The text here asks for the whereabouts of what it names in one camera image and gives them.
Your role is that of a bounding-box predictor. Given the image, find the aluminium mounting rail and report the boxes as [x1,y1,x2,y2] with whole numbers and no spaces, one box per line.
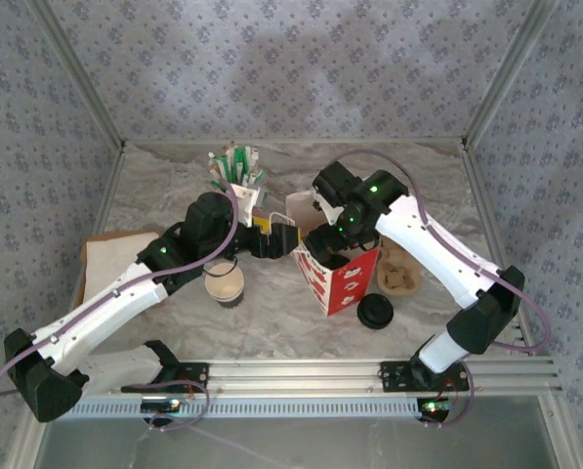
[29,356,564,396]

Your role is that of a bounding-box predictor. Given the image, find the red paper takeout bag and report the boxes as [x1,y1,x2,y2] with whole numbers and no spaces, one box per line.
[269,191,382,319]

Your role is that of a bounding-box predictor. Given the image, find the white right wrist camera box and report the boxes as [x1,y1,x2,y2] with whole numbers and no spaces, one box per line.
[313,192,345,227]

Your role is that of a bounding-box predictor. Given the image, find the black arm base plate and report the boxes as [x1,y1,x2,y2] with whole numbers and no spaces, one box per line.
[379,361,470,394]
[120,362,210,394]

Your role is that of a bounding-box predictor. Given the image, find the grey slotted cable duct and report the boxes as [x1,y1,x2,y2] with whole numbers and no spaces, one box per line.
[78,396,427,419]

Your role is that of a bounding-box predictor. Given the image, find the aluminium frame post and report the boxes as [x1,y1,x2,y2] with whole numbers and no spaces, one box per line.
[25,0,127,150]
[461,0,562,148]

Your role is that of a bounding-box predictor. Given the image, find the paper cups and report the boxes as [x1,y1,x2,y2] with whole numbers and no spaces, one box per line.
[204,262,246,311]

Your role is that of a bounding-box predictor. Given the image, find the white napkin stack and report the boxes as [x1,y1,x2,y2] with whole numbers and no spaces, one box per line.
[83,233,159,307]

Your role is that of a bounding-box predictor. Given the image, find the black controller board with LED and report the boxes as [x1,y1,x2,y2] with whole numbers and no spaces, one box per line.
[141,399,184,413]
[416,398,454,416]

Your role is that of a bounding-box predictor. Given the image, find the aluminium table edge rail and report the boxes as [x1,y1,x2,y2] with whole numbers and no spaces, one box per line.
[460,144,537,356]
[51,144,128,361]
[123,138,467,148]

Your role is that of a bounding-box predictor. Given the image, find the aluminium frame leg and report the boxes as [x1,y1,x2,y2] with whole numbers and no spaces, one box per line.
[539,393,581,469]
[2,419,43,469]

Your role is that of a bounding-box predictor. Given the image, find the stacked black cup lids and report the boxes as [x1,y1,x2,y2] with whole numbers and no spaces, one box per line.
[355,291,396,331]

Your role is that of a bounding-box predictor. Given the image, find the purple cable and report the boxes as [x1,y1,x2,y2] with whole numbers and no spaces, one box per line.
[327,149,552,430]
[0,183,212,432]

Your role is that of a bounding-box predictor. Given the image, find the brown pulp cup carrier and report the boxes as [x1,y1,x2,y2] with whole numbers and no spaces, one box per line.
[377,253,423,298]
[379,237,412,257]

